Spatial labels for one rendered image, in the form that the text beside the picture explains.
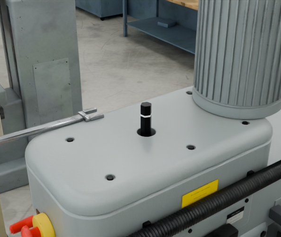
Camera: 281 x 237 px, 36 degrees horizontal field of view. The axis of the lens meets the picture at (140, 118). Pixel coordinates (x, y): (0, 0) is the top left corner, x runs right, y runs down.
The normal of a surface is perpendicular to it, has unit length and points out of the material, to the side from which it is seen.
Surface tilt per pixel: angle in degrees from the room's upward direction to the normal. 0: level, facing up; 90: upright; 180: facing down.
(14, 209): 0
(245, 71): 90
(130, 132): 0
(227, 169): 90
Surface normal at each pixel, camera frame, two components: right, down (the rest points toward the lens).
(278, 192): 0.58, 0.40
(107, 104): 0.00, -0.88
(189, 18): -0.82, 0.28
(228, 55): -0.49, 0.42
